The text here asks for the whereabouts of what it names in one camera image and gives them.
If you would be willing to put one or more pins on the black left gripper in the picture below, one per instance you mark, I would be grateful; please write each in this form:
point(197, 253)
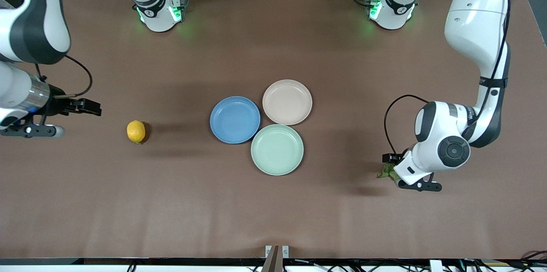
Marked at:
point(390, 158)

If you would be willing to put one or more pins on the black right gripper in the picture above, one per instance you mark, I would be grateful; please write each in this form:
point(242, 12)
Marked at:
point(58, 103)

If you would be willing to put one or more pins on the green lettuce leaf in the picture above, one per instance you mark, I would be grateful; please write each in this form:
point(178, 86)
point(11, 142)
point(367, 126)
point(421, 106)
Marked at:
point(386, 172)

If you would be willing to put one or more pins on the yellow lemon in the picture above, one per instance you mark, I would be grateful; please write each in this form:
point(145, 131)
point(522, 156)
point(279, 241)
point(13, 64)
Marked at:
point(136, 131)

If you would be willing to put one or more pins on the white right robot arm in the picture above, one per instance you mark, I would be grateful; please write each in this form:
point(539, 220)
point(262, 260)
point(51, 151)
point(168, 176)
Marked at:
point(38, 20)

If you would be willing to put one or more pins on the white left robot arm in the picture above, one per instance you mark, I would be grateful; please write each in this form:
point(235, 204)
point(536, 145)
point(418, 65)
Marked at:
point(474, 7)

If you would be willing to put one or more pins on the light green plate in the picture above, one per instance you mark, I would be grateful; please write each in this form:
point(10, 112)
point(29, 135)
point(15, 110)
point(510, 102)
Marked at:
point(277, 149)

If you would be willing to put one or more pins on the beige plate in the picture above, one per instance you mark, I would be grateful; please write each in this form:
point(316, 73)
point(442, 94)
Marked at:
point(287, 102)

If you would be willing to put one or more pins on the blue plate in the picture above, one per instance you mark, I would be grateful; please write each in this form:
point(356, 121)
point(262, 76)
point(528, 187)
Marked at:
point(235, 119)

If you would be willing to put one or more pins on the small metal bracket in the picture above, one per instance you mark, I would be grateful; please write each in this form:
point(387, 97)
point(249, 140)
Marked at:
point(285, 251)

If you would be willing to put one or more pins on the brown camera post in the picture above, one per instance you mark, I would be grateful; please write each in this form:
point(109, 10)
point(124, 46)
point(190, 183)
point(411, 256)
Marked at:
point(272, 261)

